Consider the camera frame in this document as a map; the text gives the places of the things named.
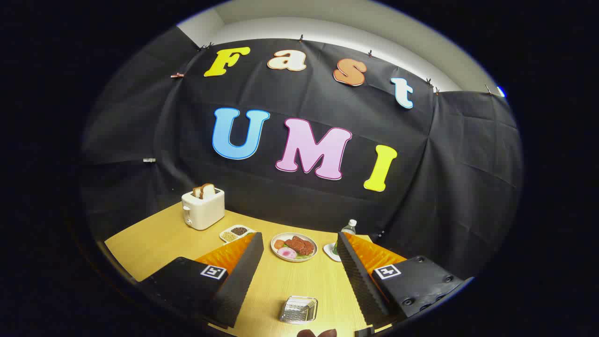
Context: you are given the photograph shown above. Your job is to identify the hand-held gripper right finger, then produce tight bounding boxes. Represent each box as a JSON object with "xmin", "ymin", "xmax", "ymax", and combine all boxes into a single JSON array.
[{"xmin": 337, "ymin": 231, "xmax": 474, "ymax": 328}]

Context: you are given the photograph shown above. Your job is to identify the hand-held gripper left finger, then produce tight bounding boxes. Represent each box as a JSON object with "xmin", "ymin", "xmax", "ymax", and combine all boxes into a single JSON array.
[{"xmin": 139, "ymin": 232, "xmax": 264, "ymax": 329}]

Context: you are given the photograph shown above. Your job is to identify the white plate with food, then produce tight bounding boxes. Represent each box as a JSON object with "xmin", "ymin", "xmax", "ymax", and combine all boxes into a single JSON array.
[{"xmin": 270, "ymin": 233, "xmax": 318, "ymax": 263}]

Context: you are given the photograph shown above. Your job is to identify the white divided tray with beans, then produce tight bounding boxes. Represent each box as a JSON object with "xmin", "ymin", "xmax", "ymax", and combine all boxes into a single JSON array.
[{"xmin": 219, "ymin": 225, "xmax": 256, "ymax": 244}]

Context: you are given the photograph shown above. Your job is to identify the green label drink bottle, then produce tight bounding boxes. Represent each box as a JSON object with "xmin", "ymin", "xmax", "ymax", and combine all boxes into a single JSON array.
[{"xmin": 333, "ymin": 219, "xmax": 357, "ymax": 256}]

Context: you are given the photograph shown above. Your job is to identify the brown meat pieces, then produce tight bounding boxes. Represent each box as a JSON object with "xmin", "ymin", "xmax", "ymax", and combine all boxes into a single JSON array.
[{"xmin": 285, "ymin": 236, "xmax": 315, "ymax": 256}]

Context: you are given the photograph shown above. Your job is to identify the cream white toaster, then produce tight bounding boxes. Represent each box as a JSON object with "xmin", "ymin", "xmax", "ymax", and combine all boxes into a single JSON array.
[{"xmin": 182, "ymin": 187, "xmax": 226, "ymax": 231}]

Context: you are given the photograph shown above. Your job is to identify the black backdrop cloth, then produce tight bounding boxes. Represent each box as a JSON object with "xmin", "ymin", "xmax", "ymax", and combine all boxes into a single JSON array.
[{"xmin": 80, "ymin": 26, "xmax": 524, "ymax": 281}]

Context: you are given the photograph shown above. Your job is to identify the metal wire cutlery basket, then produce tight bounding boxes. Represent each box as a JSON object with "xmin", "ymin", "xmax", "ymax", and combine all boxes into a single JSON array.
[{"xmin": 279, "ymin": 295, "xmax": 319, "ymax": 324}]

